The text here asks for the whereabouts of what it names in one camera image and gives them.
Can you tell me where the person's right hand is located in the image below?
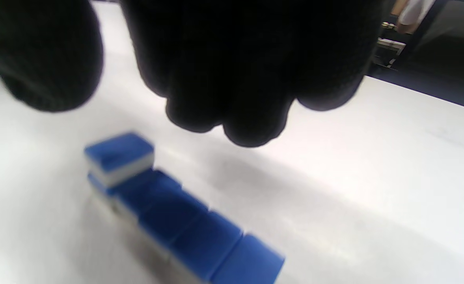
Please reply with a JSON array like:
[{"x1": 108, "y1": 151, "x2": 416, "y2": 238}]
[{"x1": 0, "y1": 0, "x2": 386, "y2": 147}]

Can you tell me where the blue mahjong tile wall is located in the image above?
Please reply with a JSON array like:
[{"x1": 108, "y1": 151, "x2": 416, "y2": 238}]
[{"x1": 84, "y1": 132, "x2": 286, "y2": 284}]

